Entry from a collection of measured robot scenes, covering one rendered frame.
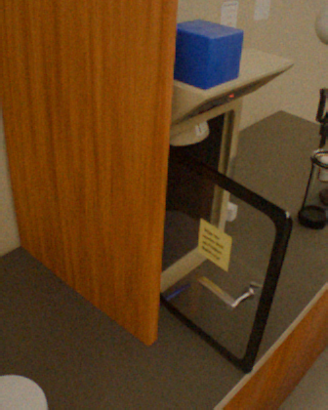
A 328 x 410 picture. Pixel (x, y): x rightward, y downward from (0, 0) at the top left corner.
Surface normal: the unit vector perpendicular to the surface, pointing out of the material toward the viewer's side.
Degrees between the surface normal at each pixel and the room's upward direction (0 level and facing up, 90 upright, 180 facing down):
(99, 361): 0
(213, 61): 90
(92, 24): 90
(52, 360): 0
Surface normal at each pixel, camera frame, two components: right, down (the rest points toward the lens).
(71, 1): -0.65, 0.38
